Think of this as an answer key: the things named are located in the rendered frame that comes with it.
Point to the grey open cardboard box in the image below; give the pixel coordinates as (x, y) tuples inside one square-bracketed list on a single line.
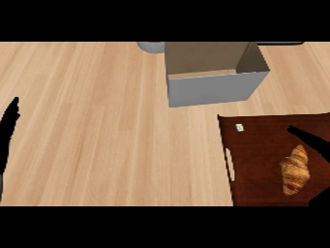
[(216, 77)]

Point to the small white tag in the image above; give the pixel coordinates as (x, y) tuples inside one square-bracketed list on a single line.
[(239, 128)]

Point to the grey round container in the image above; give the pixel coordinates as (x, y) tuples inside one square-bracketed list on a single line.
[(151, 46)]

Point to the dark flat appliance edge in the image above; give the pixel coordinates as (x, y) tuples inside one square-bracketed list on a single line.
[(279, 43)]

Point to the dark brown wooden tray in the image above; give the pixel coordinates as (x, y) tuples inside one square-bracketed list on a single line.
[(267, 161)]

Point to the golden brown croissant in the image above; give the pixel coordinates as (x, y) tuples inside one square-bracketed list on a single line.
[(295, 170)]

